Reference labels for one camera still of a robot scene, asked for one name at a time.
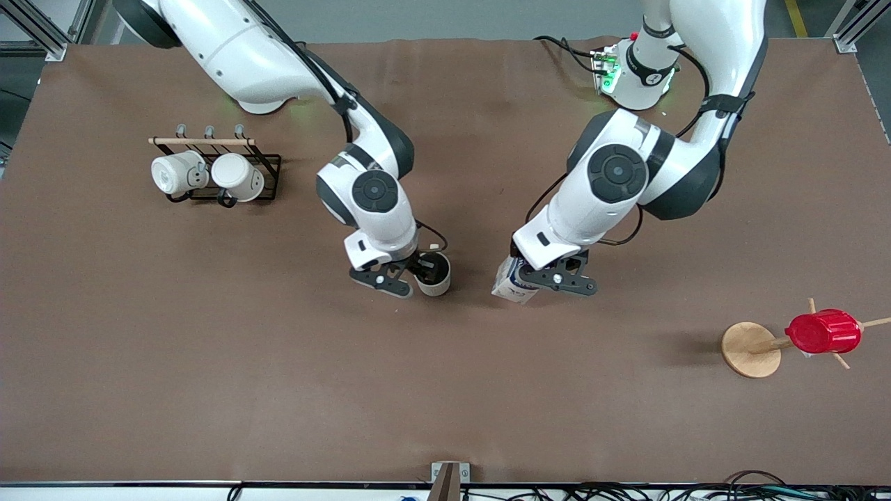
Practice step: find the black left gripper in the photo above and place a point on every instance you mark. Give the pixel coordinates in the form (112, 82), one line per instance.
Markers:
(572, 264)

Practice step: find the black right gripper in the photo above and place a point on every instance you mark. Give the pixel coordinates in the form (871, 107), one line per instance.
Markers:
(420, 264)

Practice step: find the white mug with grey inside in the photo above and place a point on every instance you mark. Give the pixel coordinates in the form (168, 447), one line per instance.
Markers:
(438, 285)

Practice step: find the blue white milk carton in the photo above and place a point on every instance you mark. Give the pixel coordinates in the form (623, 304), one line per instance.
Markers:
(511, 289)

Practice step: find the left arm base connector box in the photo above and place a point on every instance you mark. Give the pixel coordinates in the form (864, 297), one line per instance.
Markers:
(604, 69)

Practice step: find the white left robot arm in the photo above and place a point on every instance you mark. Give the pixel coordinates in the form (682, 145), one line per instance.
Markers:
(619, 174)

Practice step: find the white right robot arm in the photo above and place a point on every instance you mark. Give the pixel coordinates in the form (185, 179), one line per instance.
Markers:
(243, 49)

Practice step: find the red plastic cup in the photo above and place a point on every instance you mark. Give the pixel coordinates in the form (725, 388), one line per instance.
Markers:
(825, 332)

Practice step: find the brown table cover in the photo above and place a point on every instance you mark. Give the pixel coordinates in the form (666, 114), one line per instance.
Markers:
(445, 383)

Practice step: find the wooden mug tree stand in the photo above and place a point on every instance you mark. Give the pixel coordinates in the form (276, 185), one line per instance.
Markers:
(750, 350)

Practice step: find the plain white mug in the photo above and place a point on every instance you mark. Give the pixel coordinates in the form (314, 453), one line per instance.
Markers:
(237, 175)

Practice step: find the white mug with printed base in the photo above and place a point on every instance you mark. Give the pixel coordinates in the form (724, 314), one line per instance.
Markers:
(172, 174)

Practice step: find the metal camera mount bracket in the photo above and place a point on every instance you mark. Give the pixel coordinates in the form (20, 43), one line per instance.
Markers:
(449, 480)

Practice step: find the aluminium frame post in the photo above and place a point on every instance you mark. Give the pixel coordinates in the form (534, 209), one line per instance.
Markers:
(853, 28)
(42, 31)

